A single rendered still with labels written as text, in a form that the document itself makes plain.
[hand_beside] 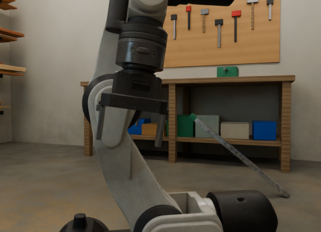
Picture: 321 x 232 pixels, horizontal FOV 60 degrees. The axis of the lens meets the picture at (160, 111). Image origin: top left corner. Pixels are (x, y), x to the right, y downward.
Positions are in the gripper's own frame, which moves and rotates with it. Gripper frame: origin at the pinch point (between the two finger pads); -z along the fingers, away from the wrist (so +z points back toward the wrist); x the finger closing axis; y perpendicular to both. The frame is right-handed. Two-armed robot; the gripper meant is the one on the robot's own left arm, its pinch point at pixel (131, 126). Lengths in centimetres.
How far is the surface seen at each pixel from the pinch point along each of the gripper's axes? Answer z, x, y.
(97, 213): -57, 4, -105
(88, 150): -50, 25, -274
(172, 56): 73, -59, -284
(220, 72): 51, -97, -215
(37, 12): 126, 132, -392
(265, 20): 119, -145, -230
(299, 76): 61, -185, -215
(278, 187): -34, -107, -112
